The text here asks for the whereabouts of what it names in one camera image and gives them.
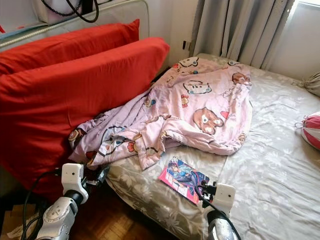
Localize pink cartoon bear blanket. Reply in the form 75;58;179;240
69;56;254;172

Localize colourful comic book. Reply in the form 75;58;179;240
159;156;212;205

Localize bed with grey floral sheet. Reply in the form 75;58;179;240
105;52;320;240

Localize red sofa cushion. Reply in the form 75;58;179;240
0;36;171;201
0;19;141;76

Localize brown cardboard piece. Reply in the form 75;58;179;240
2;210;33;240

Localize red white blue bolster pillow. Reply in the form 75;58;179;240
295;111;320;151

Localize grey curtain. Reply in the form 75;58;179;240
191;0;297;70

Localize white hanging bag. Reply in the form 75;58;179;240
32;0;111;25

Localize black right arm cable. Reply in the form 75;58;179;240
195;186;244;240

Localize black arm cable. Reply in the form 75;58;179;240
21;170;64;240
195;186;244;240

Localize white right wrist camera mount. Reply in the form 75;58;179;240
214;183;237;213

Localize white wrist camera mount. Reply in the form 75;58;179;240
214;183;237;213
61;163;88;196

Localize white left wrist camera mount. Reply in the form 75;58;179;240
61;163;88;196

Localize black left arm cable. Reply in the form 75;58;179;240
21;170;64;240

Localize black looped cord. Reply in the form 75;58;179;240
67;0;101;24

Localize black bead string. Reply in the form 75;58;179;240
41;0;76;16

